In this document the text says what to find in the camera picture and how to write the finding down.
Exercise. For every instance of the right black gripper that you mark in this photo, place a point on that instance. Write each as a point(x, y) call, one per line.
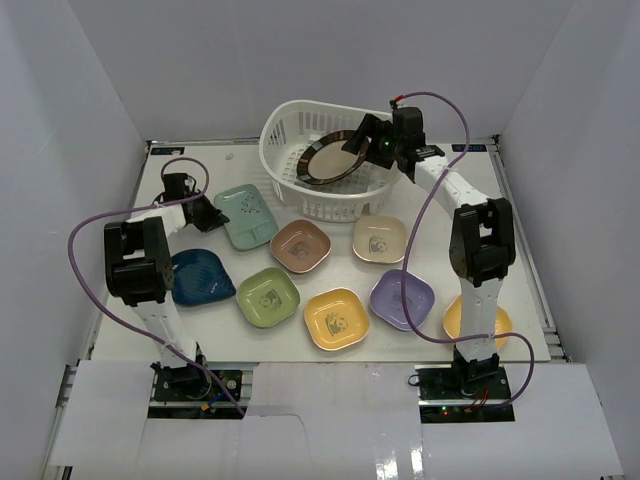
point(373, 128)

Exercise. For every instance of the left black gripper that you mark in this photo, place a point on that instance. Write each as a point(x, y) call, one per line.
point(201, 214)

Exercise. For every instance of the light teal rectangular divided plate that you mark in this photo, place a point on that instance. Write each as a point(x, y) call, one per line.
point(251, 223)

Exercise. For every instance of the round black-rimmed plate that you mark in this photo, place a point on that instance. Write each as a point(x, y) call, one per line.
point(325, 161)

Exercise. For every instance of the dark blue leaf-shaped plate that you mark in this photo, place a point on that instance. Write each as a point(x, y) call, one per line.
point(200, 278)

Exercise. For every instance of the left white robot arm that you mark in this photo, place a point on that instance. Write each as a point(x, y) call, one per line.
point(139, 271)

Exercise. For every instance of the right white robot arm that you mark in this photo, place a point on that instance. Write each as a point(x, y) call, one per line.
point(482, 242)

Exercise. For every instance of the white plastic dish bin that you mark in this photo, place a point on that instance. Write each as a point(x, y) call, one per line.
point(294, 126)

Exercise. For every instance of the brown square panda plate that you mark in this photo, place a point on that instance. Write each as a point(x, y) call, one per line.
point(300, 246)

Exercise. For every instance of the green square panda plate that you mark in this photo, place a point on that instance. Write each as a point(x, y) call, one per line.
point(268, 297)

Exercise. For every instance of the cream square panda plate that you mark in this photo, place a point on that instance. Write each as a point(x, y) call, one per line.
point(380, 239)

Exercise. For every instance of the yellow square panda plate centre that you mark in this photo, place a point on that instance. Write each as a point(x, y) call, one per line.
point(336, 319)

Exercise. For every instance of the yellow square panda plate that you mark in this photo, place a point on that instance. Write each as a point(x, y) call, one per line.
point(336, 319)
point(452, 320)

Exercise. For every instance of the purple square panda plate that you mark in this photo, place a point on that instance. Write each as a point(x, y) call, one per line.
point(386, 299)

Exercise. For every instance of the yellow square panda plate right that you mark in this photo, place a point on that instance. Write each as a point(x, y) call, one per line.
point(452, 320)

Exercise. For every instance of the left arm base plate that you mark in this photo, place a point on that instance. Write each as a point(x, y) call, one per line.
point(209, 402)

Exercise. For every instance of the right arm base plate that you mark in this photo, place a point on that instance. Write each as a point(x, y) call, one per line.
point(444, 400)

